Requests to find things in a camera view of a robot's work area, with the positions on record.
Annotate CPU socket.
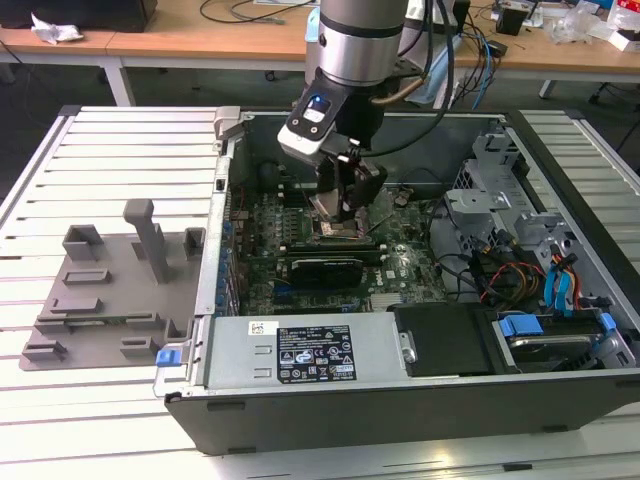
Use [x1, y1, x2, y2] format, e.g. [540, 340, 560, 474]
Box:
[309, 214, 374, 247]

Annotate clear plastic bags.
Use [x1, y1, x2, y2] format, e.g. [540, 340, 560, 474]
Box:
[544, 4, 616, 44]

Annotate blue hanging cable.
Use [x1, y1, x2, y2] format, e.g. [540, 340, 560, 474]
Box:
[477, 29, 499, 111]

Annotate hard disk in blue carrier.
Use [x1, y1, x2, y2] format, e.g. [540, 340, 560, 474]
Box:
[492, 312, 604, 374]

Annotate silver metal drive cage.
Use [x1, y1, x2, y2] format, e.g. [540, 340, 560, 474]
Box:
[444, 124, 576, 271]

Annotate large black box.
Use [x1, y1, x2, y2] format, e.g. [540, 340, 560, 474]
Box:
[0, 0, 159, 34]

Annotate black graphics card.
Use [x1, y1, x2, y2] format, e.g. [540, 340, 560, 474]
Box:
[289, 257, 365, 289]

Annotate silver CPU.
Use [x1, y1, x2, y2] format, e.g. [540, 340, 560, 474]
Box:
[307, 191, 344, 224]

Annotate grey case corner latch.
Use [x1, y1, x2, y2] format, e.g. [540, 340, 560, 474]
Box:
[213, 107, 245, 142]

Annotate wooden desk with white legs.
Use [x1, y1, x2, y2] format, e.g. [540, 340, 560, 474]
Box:
[452, 0, 640, 99]
[0, 0, 321, 107]

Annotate small black container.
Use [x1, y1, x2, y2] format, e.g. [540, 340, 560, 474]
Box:
[494, 7, 529, 36]

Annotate white wrist camera black mount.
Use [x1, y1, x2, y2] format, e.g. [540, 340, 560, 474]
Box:
[277, 89, 347, 161]

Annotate green RAM stick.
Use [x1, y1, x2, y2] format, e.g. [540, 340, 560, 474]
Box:
[63, 318, 132, 329]

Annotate green motherboard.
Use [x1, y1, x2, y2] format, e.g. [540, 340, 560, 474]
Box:
[227, 187, 451, 317]

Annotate black open PC case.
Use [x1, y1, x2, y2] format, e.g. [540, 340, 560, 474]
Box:
[152, 107, 640, 457]

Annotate crumpled white paper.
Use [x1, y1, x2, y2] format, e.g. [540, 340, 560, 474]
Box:
[30, 12, 85, 46]

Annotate grey power supply with label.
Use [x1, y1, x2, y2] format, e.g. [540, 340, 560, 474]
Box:
[204, 312, 401, 391]

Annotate red yellow black wire bundle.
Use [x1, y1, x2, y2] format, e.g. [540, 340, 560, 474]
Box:
[474, 249, 546, 304]

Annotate white and red box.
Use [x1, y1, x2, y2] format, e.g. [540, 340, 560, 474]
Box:
[607, 0, 640, 51]

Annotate grey plastic parts rack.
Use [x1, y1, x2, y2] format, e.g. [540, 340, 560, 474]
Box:
[17, 198, 207, 372]

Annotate black RAM slot row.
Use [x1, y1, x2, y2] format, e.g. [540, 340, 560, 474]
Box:
[279, 242, 387, 262]
[279, 180, 321, 206]

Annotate blue flat data cable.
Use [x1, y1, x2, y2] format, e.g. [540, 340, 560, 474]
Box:
[543, 267, 561, 314]
[559, 254, 581, 314]

